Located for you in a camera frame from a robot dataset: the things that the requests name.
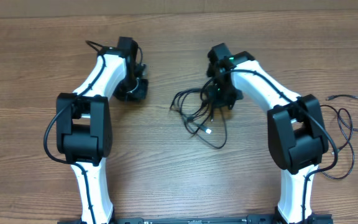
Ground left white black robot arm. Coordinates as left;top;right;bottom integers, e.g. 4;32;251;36
43;37;149;223

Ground black USB-C cable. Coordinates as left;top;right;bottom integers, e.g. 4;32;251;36
170;90;217;124

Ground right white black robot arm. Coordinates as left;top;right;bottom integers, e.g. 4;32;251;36
205;43;336;223

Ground black USB cable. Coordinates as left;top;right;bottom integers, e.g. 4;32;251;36
169;88;229;150

